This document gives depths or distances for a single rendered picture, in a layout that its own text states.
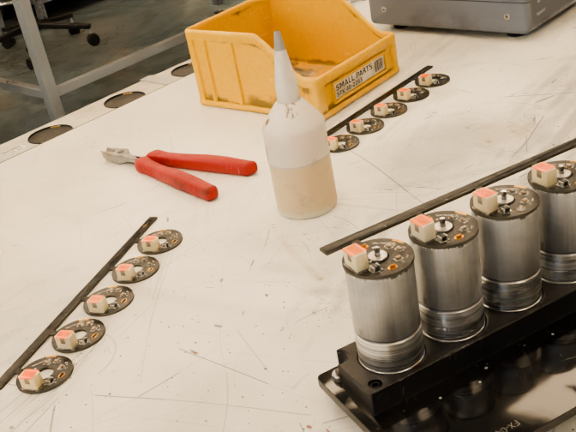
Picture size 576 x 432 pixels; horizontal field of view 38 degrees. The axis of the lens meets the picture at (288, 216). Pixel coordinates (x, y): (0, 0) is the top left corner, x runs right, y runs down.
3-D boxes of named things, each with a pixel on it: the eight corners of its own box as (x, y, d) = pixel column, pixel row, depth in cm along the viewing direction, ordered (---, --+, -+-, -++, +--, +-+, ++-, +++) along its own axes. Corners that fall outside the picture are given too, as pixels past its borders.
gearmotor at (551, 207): (609, 285, 34) (610, 171, 32) (562, 309, 33) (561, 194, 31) (564, 261, 36) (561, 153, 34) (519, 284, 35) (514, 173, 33)
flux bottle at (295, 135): (331, 186, 49) (303, 16, 44) (344, 212, 46) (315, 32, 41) (273, 199, 48) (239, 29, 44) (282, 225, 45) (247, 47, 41)
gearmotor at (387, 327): (440, 373, 31) (428, 255, 29) (385, 402, 30) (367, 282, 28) (401, 342, 33) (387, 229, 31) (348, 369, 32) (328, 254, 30)
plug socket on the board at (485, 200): (504, 207, 31) (503, 191, 30) (485, 215, 30) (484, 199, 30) (489, 200, 31) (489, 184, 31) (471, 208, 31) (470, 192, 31)
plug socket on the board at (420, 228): (442, 235, 30) (441, 219, 29) (422, 244, 29) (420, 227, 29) (428, 227, 30) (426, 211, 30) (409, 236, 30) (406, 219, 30)
